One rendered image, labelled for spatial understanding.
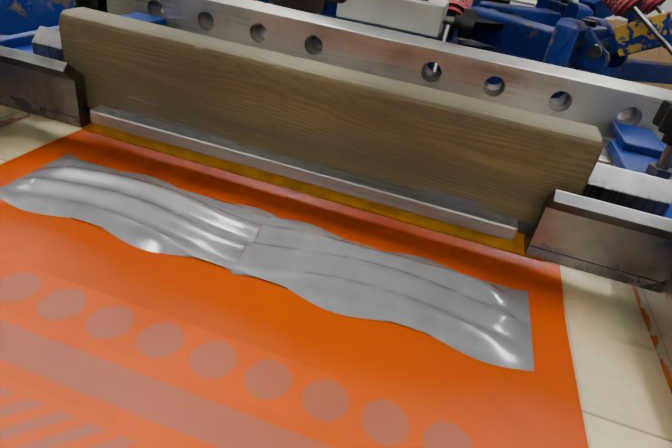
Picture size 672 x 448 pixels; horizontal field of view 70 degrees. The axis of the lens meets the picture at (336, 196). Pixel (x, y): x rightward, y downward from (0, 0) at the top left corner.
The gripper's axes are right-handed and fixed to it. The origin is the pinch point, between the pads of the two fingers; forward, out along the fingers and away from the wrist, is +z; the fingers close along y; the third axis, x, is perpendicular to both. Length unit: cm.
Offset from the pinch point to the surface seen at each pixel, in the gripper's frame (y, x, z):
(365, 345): 12.4, 9.4, 16.2
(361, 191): 2.7, 6.1, 12.6
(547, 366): 9.6, 19.2, 16.1
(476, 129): 1.5, 12.1, 6.8
